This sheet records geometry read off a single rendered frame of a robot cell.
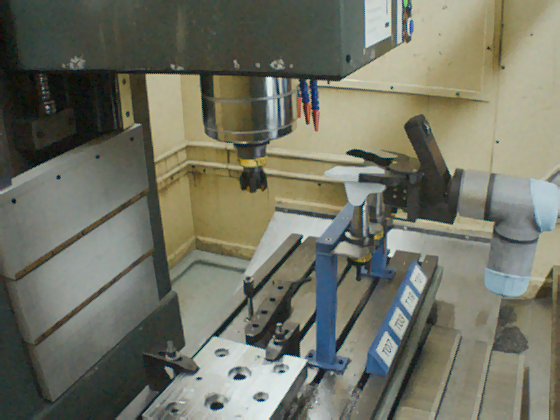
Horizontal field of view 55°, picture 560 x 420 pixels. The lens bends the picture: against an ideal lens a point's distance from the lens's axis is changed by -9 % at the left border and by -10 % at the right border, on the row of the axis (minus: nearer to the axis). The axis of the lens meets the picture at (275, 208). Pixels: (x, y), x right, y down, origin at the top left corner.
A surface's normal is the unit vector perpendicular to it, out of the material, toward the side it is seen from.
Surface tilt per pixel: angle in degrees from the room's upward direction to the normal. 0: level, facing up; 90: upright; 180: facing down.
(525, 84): 91
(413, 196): 90
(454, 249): 24
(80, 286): 90
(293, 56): 90
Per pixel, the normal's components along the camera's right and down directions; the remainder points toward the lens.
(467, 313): -0.21, -0.68
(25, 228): 0.91, 0.15
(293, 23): -0.41, 0.39
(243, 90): -0.02, 0.41
